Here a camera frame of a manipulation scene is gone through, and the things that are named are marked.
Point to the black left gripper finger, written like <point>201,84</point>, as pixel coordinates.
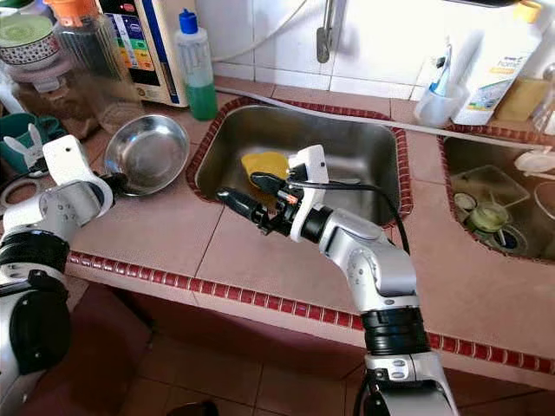
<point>122,183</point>

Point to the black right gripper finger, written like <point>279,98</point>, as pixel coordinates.
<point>236,204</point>
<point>267,182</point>

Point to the yellow plastic bowl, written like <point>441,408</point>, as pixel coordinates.
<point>264,163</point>

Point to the stainless steel bowl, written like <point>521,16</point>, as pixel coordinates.
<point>149,154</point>

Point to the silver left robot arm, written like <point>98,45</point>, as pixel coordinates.
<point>43,329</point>

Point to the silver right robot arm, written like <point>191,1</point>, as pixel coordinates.
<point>381,269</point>

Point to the white counter pipe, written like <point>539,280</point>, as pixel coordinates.
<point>312,104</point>

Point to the teal mug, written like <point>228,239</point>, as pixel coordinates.
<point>22,130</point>

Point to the stainless steel sink basin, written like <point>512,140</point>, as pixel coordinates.
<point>464,156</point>
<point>364,147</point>

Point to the green soap bottle blue cap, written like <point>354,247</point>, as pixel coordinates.
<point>201,100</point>

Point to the clear jar brown contents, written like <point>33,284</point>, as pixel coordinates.
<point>52,91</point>

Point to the glass jar orange lid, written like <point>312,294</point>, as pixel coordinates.
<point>91,61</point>

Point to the green patterned ceramic bowl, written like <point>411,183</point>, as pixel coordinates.
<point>26,30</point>

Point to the clear plastic cup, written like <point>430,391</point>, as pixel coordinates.
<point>434,108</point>

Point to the blue white toothbrush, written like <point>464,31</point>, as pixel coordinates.
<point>442,74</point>

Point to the greenish glass cup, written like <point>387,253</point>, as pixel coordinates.
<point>490,217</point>

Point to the clear plastic container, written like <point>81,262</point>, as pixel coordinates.
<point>490,184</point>

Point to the white sink strainer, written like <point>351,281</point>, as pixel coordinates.
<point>533,160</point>

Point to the white detergent bottle yellow cap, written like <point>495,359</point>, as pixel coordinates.
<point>499,61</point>

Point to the yellow sponge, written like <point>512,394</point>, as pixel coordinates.
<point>520,100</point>

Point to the steel pot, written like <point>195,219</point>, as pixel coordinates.
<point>546,195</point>

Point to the white utensil holder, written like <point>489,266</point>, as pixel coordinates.
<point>546,113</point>

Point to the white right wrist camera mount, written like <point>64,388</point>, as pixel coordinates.
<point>308,165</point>

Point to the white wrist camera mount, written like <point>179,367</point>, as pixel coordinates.
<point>308,165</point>
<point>69,160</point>

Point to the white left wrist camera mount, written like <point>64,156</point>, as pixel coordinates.
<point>69,160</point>

